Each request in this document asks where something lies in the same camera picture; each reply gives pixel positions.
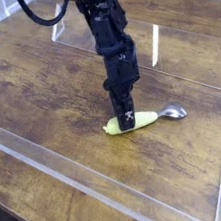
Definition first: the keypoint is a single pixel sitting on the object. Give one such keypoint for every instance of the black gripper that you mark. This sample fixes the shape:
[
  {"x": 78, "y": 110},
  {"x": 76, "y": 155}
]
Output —
[{"x": 107, "y": 21}]

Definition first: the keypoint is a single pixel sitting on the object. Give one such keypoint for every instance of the green handled metal spoon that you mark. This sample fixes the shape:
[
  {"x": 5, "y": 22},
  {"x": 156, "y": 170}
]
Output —
[{"x": 144, "y": 118}]

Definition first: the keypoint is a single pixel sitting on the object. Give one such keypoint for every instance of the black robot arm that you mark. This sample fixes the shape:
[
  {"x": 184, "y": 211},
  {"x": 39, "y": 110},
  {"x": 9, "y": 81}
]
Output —
[{"x": 107, "y": 21}]

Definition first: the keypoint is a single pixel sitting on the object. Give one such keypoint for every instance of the clear acrylic enclosure walls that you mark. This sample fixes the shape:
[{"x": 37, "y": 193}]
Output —
[{"x": 57, "y": 163}]

